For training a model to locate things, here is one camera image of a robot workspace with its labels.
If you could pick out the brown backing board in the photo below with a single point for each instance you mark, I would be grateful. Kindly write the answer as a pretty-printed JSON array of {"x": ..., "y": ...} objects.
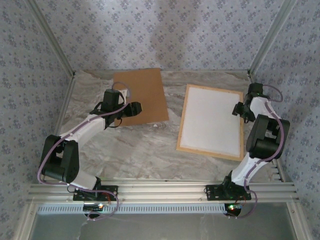
[{"x": 147, "y": 95}]

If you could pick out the light wooden picture frame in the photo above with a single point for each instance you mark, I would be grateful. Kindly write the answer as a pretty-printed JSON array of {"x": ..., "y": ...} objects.
[{"x": 207, "y": 152}]

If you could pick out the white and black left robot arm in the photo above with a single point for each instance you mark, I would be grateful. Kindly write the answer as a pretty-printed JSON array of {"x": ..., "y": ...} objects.
[{"x": 60, "y": 160}]

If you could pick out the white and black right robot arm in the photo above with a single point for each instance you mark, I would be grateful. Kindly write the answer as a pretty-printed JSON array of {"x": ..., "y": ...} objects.
[{"x": 265, "y": 140}]

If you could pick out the small electronics board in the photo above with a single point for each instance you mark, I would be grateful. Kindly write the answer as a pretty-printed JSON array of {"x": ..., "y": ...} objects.
[
  {"x": 93, "y": 207},
  {"x": 232, "y": 208}
]

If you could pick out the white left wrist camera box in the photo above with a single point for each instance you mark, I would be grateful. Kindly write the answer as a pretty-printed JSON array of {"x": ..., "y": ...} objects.
[{"x": 127, "y": 93}]

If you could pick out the aluminium side rail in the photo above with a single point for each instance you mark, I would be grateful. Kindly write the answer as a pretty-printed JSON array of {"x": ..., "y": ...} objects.
[
  {"x": 279, "y": 172},
  {"x": 66, "y": 100}
]

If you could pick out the aluminium corner post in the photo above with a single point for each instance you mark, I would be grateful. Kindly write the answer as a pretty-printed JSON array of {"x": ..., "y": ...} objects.
[
  {"x": 272, "y": 37},
  {"x": 50, "y": 37}
]

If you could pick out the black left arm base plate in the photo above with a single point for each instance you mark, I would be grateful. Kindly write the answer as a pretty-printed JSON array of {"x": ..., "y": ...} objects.
[{"x": 112, "y": 193}]

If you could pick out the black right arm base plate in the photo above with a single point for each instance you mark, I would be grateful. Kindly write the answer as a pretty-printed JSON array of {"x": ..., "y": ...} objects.
[{"x": 212, "y": 193}]

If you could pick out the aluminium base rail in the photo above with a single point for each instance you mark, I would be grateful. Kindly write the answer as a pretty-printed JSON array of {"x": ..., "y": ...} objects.
[{"x": 162, "y": 192}]

